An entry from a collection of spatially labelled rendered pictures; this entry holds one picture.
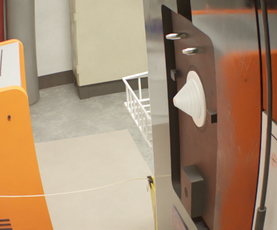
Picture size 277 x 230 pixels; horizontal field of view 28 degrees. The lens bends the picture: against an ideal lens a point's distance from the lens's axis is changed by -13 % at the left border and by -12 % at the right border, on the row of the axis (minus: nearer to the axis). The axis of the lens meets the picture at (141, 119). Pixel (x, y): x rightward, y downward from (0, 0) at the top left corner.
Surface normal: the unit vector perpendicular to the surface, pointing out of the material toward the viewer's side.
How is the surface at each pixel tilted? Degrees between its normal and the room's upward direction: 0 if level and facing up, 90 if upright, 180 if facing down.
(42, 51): 90
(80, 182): 0
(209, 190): 90
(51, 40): 90
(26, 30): 90
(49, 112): 0
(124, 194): 0
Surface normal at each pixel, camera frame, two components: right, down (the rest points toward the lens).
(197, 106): -0.41, 0.42
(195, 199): 0.24, 0.38
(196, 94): -0.48, -0.07
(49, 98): -0.07, -0.91
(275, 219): -0.97, 0.15
